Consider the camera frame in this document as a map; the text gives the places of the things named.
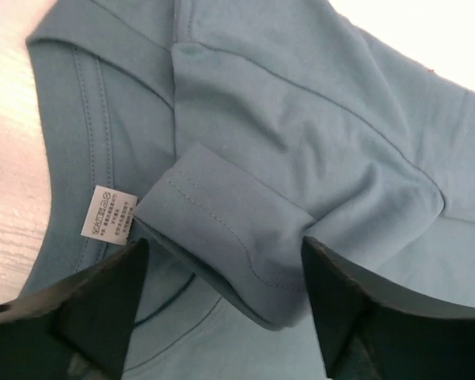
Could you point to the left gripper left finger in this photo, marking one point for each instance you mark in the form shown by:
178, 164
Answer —
79, 327

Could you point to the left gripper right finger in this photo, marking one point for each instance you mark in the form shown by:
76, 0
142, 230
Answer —
369, 327

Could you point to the blue-grey t shirt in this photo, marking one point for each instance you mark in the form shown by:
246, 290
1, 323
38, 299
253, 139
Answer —
239, 127

